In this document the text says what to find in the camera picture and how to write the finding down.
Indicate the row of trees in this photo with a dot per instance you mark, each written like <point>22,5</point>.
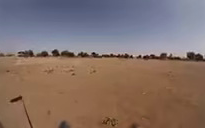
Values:
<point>66,53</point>

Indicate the robot's own part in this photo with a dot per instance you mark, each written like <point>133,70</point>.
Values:
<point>63,125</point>

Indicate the brown bare dirt ground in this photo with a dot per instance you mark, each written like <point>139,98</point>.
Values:
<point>116,90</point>

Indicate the thin dark stick with flag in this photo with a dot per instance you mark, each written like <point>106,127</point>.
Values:
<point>23,106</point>

